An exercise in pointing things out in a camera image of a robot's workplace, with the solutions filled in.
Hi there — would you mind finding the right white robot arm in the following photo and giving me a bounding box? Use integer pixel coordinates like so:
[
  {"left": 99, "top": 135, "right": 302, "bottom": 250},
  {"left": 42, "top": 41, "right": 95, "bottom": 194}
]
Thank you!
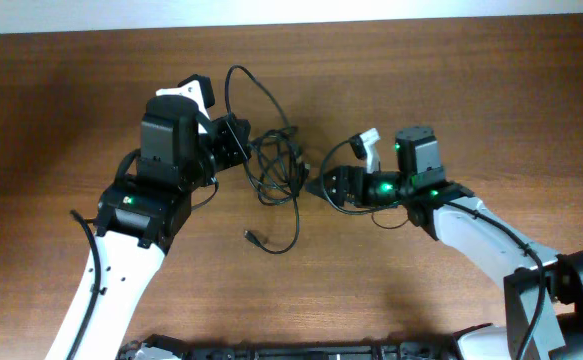
[{"left": 306, "top": 126, "right": 583, "bottom": 359}]

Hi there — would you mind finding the black cable bundle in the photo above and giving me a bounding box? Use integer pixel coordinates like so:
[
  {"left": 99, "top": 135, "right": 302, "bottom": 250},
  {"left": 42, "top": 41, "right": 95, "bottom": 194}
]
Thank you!
[{"left": 223, "top": 64, "right": 312, "bottom": 255}]

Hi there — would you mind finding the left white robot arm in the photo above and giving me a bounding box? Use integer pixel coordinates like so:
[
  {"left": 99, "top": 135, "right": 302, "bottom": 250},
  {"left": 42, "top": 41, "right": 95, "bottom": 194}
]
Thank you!
[{"left": 47, "top": 95, "right": 251, "bottom": 359}]

